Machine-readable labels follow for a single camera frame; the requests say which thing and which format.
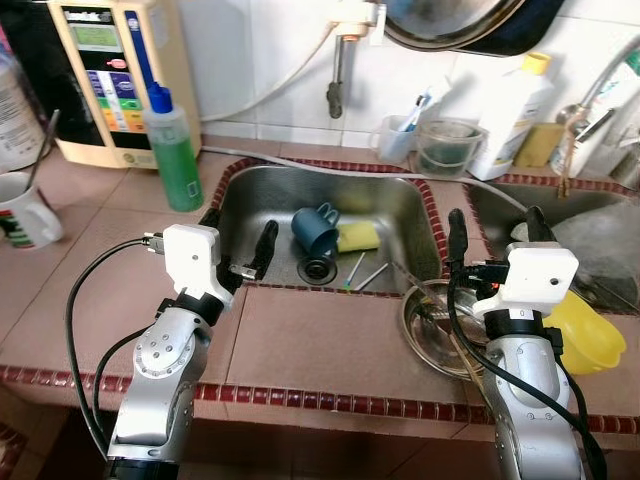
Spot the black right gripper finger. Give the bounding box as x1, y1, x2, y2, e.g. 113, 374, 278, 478
446, 207, 472, 269
524, 205, 557, 249

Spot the blue plastic mug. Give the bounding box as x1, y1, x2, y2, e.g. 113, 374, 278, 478
291, 202, 342, 257

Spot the steel bowl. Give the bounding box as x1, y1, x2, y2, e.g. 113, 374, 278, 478
401, 280, 501, 382

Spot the yellow plastic bowl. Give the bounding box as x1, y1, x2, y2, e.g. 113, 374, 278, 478
540, 290, 629, 377

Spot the steel sink basin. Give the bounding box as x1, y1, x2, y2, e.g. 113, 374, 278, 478
465, 180, 640, 313
215, 163, 444, 293

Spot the clear plastic bag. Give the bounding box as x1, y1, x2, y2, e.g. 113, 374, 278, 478
510, 197, 640, 306

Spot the green dish soap bottle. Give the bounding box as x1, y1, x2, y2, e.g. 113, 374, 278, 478
142, 82, 205, 214

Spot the mustard scouring sponge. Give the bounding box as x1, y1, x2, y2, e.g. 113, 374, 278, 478
514, 122, 567, 170

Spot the clear plastic tub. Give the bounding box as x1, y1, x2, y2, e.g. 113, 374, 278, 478
414, 117, 487, 182

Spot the bright yellow dish sponge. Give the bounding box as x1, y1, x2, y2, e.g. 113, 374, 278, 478
335, 219, 382, 254

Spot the clear measuring cup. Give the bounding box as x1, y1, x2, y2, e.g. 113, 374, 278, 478
377, 114, 422, 165

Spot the steel gooseneck faucet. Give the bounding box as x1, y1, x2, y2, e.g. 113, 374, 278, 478
553, 38, 640, 199

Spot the white detergent bottle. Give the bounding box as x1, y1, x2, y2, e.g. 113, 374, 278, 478
469, 52, 557, 182

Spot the white bottle green cap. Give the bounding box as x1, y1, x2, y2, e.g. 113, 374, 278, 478
583, 50, 640, 179

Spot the steel stirring spoon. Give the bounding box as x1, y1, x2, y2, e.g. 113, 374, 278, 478
24, 108, 62, 193

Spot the beige black water ionizer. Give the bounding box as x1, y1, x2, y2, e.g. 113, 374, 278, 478
25, 0, 202, 169

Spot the white printed mug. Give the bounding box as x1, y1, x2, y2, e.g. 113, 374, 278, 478
0, 171, 64, 251

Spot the white jar green band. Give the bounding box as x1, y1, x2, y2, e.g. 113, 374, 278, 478
0, 50, 47, 174

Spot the steel wok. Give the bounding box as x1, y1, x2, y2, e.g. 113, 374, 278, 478
382, 0, 568, 57

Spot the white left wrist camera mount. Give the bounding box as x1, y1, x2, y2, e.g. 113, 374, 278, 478
158, 224, 237, 313

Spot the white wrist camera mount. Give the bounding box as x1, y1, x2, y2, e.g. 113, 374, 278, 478
472, 244, 580, 323
158, 224, 237, 313

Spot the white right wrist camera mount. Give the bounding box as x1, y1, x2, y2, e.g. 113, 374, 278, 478
472, 244, 580, 323

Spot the brown string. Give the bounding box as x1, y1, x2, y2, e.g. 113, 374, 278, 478
560, 120, 579, 199

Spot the thin white wall tube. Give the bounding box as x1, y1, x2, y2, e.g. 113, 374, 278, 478
203, 20, 341, 126

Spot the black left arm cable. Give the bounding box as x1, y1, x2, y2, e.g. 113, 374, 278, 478
65, 236, 166, 461

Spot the metal wall tap pipe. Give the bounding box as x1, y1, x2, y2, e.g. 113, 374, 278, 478
325, 0, 387, 120

